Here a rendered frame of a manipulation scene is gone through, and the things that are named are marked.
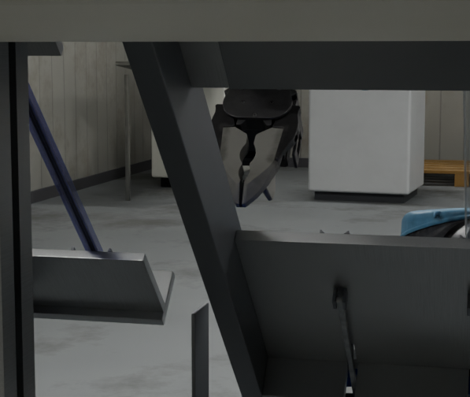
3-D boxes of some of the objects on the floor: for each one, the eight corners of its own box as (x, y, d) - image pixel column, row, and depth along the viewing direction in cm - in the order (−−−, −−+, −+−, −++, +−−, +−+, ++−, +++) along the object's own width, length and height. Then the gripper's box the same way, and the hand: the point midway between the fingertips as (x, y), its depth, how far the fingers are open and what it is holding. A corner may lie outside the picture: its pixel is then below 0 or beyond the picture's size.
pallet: (490, 175, 933) (490, 161, 932) (482, 188, 845) (483, 172, 843) (331, 171, 968) (331, 157, 967) (309, 183, 879) (309, 167, 878)
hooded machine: (305, 200, 775) (307, -10, 757) (323, 190, 835) (326, -6, 818) (413, 204, 755) (417, -12, 738) (423, 193, 816) (428, -7, 798)
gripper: (320, 88, 128) (294, 245, 116) (240, 87, 130) (207, 241, 118) (311, 33, 121) (283, 193, 109) (228, 33, 123) (191, 190, 111)
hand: (241, 190), depth 112 cm, fingers closed
